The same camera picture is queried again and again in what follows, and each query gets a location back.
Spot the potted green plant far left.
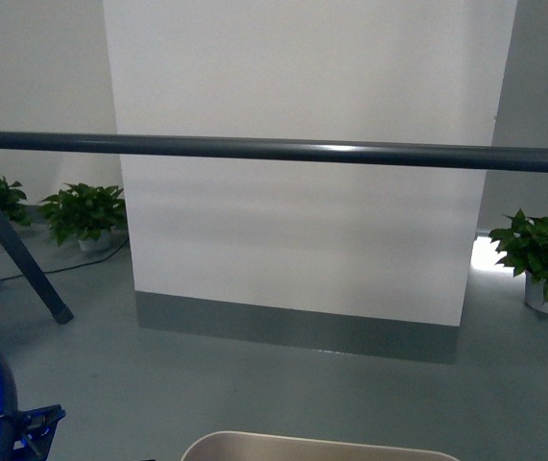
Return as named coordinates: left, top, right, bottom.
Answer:
left=0, top=176, right=33, bottom=227

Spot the grey clothes rack leg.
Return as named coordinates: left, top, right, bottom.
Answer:
left=0, top=209, right=73, bottom=325

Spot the grey clothes rack rail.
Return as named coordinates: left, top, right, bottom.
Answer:
left=0, top=131, right=548, bottom=173

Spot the black power cable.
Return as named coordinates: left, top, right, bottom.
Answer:
left=0, top=235, right=130, bottom=291

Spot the beige plastic laundry hamper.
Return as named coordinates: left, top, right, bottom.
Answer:
left=181, top=430, right=456, bottom=461

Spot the potted green plant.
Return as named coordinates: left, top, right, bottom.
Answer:
left=38, top=182, right=127, bottom=253
left=0, top=176, right=33, bottom=227
left=488, top=210, right=548, bottom=314

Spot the potted green plant right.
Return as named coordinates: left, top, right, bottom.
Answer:
left=488, top=210, right=548, bottom=314

